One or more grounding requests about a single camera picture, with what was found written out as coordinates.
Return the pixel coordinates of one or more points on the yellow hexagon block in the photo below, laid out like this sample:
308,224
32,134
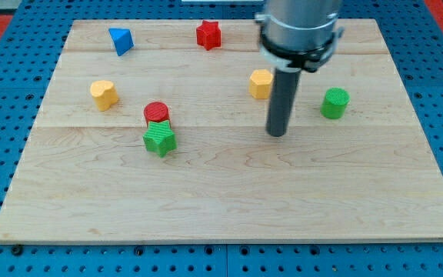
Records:
260,84

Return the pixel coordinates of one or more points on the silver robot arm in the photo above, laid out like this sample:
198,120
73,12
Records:
297,35

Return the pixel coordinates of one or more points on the blue triangle block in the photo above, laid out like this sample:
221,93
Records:
122,40

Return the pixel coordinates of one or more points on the yellow heart block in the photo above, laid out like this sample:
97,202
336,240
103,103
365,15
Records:
104,94

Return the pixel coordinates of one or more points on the green star block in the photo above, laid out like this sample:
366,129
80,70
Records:
159,138

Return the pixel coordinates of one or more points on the red cylinder block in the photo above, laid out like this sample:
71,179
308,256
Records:
156,112

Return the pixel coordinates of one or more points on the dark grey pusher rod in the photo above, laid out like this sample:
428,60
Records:
283,91

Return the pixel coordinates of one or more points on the red star block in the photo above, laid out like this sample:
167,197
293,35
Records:
209,35

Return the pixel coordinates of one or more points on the light wooden board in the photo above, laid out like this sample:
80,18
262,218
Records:
86,178

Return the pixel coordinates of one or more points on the green cylinder block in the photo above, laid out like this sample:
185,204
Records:
334,103

